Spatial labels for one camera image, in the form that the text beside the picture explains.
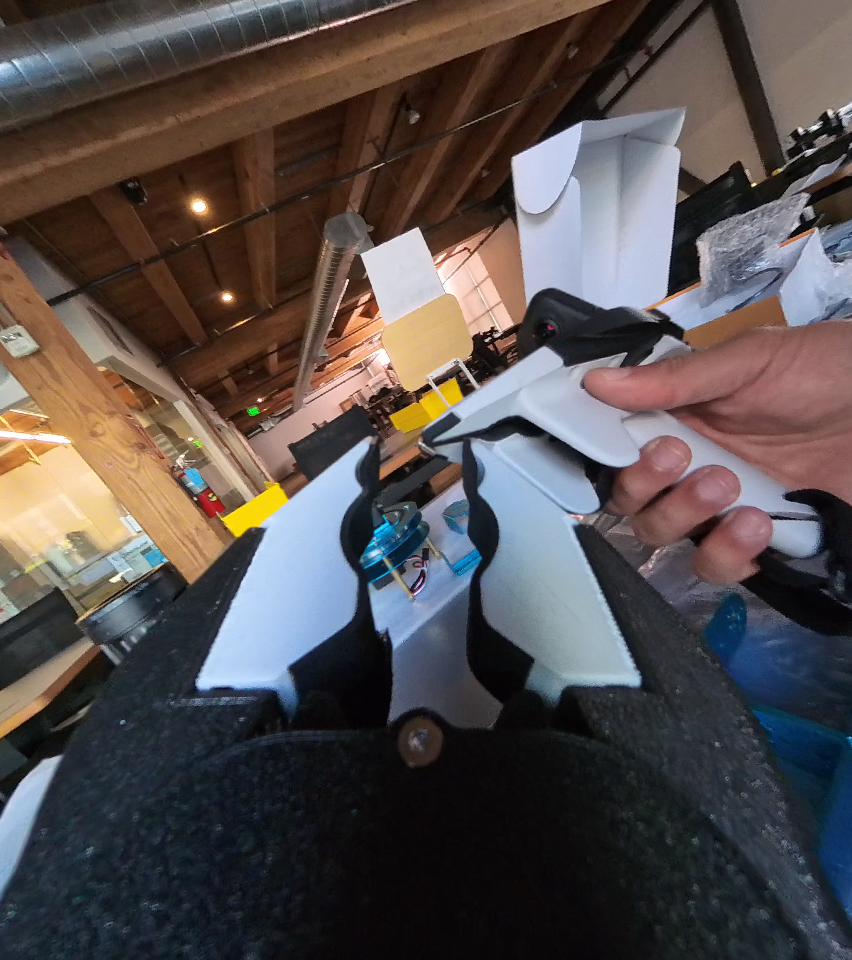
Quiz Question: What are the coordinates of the blue acrylic robot base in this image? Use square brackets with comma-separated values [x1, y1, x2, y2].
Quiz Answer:
[358, 501, 443, 603]

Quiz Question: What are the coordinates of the clear plastic bag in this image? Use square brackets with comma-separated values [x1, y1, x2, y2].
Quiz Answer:
[598, 517, 852, 960]

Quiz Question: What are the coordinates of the open cardboard box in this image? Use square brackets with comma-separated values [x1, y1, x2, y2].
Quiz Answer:
[510, 107, 790, 354]

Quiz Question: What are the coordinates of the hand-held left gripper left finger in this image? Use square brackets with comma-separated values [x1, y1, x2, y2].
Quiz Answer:
[195, 437, 394, 715]

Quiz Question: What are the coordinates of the narrow metal air duct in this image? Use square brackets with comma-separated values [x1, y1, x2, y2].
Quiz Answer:
[292, 212, 376, 412]

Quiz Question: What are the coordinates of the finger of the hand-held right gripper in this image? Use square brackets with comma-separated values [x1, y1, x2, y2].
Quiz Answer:
[484, 433, 604, 516]
[420, 349, 571, 456]

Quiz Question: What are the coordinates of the black round canister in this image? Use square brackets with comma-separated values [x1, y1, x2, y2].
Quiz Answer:
[77, 562, 190, 665]

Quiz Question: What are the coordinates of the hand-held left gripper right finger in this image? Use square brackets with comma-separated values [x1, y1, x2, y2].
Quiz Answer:
[462, 438, 643, 706]

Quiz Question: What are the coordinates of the person's right hand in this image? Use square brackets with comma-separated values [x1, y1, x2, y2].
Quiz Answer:
[582, 321, 852, 585]

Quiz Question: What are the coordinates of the bubble wrap bundle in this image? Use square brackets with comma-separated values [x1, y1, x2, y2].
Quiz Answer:
[696, 192, 811, 307]

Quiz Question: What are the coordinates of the white board panel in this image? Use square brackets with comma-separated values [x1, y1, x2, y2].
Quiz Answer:
[360, 227, 445, 325]

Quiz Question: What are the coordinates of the wide metal air duct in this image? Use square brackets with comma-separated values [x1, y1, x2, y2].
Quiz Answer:
[0, 0, 427, 147]

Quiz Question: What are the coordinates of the yellow bin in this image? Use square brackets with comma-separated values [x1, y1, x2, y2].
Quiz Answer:
[394, 377, 466, 435]
[219, 482, 289, 538]

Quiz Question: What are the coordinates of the cream rounded board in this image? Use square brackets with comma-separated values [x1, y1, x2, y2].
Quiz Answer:
[381, 294, 469, 393]

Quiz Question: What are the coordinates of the wooden support post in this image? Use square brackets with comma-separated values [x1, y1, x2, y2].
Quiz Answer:
[0, 198, 235, 594]

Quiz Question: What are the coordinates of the wooden edged desk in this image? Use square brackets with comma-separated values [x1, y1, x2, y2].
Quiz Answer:
[0, 641, 108, 777]

